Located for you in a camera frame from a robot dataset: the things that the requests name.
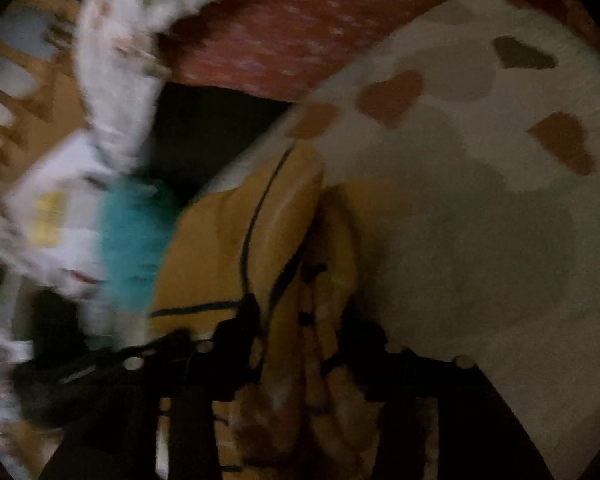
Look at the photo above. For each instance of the dark cloth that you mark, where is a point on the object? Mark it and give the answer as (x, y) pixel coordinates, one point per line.
(205, 130)

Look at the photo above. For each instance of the teal plush pillow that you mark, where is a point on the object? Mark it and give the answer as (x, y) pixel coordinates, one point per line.
(130, 250)

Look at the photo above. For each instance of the white bag with yellow label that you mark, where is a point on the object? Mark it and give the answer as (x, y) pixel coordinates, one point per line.
(60, 210)

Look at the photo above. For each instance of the red floral cloth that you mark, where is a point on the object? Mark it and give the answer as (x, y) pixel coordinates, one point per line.
(305, 25)

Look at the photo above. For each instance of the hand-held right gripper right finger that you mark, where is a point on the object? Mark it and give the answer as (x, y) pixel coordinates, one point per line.
(355, 340)

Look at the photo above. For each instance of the white crumpled cloth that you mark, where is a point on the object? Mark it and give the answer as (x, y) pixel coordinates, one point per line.
(125, 60)

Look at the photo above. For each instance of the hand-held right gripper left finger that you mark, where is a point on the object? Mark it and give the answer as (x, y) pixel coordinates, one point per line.
(247, 325)

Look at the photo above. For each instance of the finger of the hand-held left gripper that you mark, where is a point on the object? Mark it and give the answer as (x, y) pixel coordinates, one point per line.
(70, 380)

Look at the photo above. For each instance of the yellow striped sweater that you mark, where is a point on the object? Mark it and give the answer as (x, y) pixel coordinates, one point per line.
(215, 250)

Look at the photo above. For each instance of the white patterned blanket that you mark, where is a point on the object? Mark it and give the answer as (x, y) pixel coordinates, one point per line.
(480, 220)

